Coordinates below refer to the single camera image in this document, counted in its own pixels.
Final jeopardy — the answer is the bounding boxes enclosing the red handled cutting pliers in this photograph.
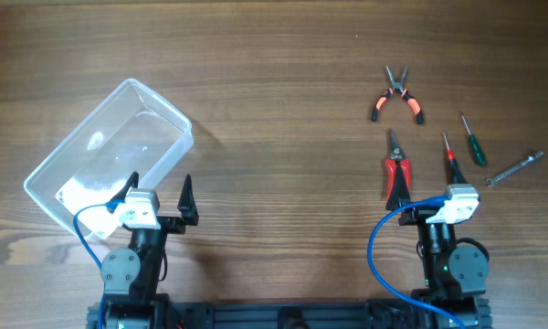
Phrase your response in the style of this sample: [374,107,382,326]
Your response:
[385,129,411,209]

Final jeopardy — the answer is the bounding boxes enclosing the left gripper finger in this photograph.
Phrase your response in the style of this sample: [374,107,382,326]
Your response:
[111,171,139,204]
[177,175,199,219]

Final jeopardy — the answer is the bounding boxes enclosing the clear plastic storage container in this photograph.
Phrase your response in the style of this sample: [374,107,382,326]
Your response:
[24,79,194,239]

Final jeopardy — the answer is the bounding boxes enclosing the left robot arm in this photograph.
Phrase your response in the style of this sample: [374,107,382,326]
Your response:
[86,172,199,329]

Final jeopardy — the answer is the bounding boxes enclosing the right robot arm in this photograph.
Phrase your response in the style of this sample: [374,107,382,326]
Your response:
[383,152,492,328]

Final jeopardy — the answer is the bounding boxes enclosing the silver combination wrench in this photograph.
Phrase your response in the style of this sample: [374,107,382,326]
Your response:
[485,151,544,186]

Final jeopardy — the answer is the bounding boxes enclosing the right blue cable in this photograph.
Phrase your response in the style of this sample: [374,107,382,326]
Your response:
[366,195,467,329]

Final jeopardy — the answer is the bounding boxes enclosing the green handled screwdriver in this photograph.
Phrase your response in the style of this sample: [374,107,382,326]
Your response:
[460,112,487,166]

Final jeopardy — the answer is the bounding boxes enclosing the orange black needle-nose pliers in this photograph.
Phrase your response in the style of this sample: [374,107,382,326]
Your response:
[371,66,425,124]

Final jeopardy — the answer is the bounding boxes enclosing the left blue cable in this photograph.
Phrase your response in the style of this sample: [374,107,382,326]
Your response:
[72,200,120,329]

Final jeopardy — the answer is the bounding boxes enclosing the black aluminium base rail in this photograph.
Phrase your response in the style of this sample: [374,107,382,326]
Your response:
[85,299,492,329]

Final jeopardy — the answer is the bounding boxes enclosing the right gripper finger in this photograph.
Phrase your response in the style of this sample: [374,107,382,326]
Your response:
[448,159,468,185]
[385,160,411,211]

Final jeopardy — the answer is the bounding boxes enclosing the red black screwdriver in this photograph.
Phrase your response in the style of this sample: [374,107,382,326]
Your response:
[442,132,456,161]

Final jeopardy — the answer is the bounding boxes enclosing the blue cable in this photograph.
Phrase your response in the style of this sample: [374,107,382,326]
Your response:
[366,195,467,329]
[72,200,120,329]

